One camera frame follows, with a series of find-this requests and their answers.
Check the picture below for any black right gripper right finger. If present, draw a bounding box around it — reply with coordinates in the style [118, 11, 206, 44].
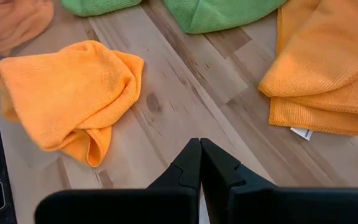
[200, 138, 358, 224]

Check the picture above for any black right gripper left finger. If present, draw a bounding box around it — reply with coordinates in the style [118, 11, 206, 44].
[34, 138, 202, 224]

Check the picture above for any orange microfiber towel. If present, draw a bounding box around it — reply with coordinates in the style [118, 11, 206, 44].
[0, 0, 55, 60]
[257, 0, 358, 141]
[0, 39, 145, 169]

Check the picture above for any green microfiber towel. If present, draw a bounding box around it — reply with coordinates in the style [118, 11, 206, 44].
[162, 0, 288, 35]
[60, 0, 143, 18]

